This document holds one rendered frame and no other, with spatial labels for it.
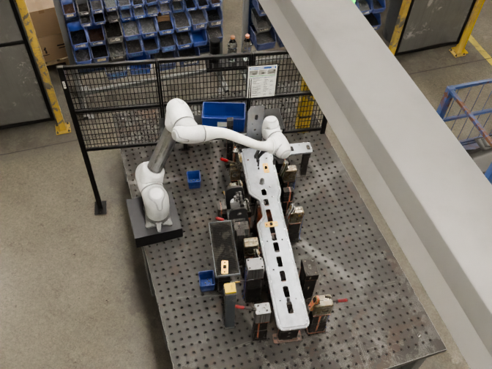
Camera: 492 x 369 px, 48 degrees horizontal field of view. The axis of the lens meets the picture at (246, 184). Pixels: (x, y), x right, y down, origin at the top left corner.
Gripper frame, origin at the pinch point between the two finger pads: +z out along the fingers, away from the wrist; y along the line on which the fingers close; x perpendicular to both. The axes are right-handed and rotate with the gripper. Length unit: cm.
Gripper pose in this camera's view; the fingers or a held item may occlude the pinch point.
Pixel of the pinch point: (266, 162)
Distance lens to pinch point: 373.8
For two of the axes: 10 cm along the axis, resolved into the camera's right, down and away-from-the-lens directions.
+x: -1.5, -7.8, 6.1
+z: -0.5, 6.2, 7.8
